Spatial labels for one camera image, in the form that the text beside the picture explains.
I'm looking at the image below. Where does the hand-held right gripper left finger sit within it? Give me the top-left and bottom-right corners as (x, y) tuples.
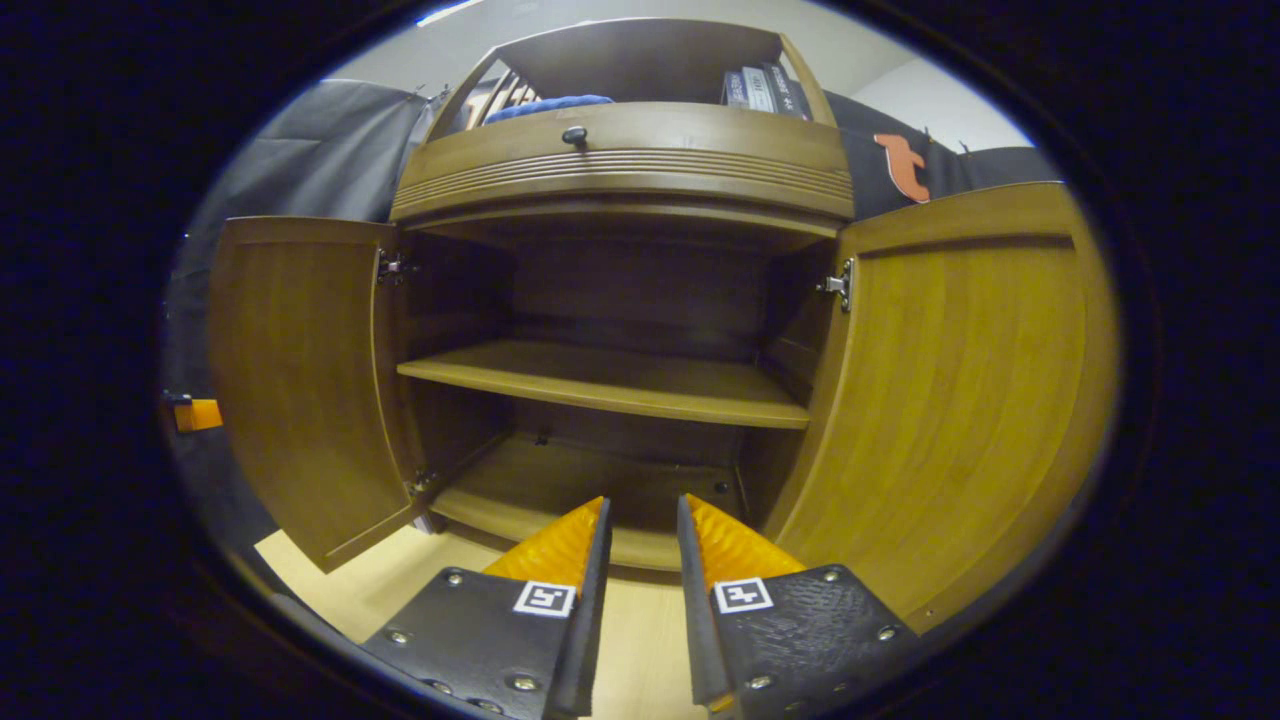
(360, 495), (613, 720)

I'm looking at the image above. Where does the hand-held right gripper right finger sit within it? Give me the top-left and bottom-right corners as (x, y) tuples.
(677, 492), (921, 717)

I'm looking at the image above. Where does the wooden shoe cabinet door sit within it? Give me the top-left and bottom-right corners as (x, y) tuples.
(765, 182), (1119, 633)
(208, 215), (431, 573)

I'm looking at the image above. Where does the wooden double-door shoe cabinet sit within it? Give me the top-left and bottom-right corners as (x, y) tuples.
(385, 18), (861, 573)

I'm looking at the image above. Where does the wooden cabinet shelf board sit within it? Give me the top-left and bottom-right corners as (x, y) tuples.
(397, 340), (811, 431)

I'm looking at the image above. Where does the wooden cabinet drawer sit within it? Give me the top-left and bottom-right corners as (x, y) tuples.
(390, 102), (856, 223)

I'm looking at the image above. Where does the folded blue towel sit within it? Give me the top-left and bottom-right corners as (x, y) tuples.
(483, 94), (614, 125)

